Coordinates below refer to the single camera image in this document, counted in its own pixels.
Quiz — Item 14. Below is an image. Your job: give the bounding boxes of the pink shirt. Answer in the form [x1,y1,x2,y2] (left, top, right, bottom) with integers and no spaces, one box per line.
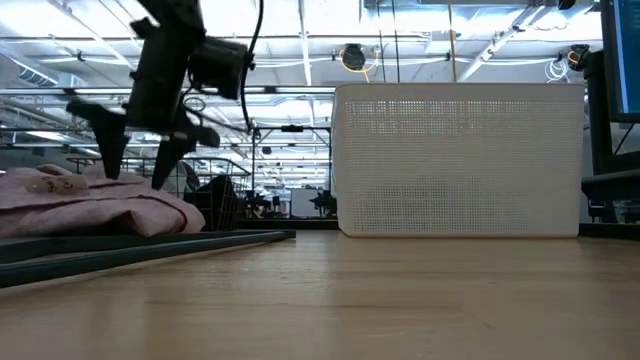
[0,163,207,239]

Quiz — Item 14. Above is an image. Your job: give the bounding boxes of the yellow extension cable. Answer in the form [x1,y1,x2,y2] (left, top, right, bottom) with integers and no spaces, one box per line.
[446,0,459,85]

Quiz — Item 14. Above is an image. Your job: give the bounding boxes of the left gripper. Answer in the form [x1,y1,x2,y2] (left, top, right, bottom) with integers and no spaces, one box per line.
[66,0,222,191]

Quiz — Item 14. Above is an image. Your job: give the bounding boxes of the white perforated basket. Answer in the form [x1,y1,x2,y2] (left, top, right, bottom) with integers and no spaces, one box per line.
[330,82,587,239]

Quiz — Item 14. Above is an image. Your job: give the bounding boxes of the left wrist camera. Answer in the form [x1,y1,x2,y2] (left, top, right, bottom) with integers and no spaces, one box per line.
[188,35,254,101]

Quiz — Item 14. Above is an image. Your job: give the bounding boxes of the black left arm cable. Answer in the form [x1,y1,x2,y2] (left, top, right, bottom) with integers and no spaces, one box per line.
[238,0,265,134]

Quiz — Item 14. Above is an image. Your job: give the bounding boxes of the background station frame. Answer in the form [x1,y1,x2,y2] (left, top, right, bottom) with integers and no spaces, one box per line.
[249,123,334,221]

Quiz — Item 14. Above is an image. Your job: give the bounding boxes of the computer monitor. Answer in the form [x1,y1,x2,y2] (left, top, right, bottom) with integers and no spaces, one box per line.
[599,0,640,125]

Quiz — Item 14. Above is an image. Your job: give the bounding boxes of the dark grey clothes hanger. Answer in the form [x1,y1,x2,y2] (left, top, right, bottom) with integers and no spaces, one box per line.
[0,228,297,290]

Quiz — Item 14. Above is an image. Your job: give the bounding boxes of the black ceiling cord reel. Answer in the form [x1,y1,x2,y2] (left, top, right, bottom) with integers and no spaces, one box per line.
[564,43,592,71]
[340,43,369,72]

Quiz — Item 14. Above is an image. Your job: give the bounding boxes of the black cloth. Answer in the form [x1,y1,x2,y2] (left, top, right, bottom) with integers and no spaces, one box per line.
[182,174,236,231]

